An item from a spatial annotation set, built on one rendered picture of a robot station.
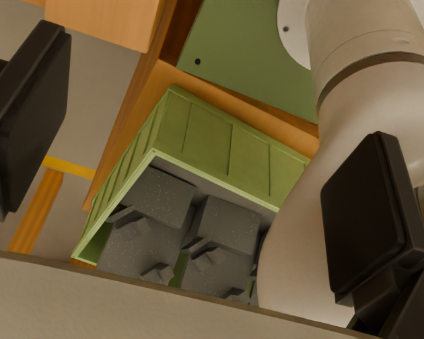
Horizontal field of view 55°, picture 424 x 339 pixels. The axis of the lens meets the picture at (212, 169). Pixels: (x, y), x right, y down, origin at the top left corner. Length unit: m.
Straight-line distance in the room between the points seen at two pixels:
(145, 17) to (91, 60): 1.22
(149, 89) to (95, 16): 0.22
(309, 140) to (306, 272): 0.55
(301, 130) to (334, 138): 0.46
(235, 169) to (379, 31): 0.36
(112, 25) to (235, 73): 0.18
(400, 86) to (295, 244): 0.15
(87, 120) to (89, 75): 0.26
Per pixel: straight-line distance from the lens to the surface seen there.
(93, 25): 0.59
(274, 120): 0.78
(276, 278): 0.30
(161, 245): 0.87
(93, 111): 1.94
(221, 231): 0.86
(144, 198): 0.80
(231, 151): 0.70
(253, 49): 0.60
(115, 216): 0.78
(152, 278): 0.85
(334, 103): 0.38
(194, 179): 0.83
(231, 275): 0.92
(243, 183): 0.67
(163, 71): 0.73
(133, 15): 0.56
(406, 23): 0.45
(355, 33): 0.43
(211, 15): 0.57
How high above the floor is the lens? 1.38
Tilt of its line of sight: 42 degrees down
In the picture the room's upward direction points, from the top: 173 degrees counter-clockwise
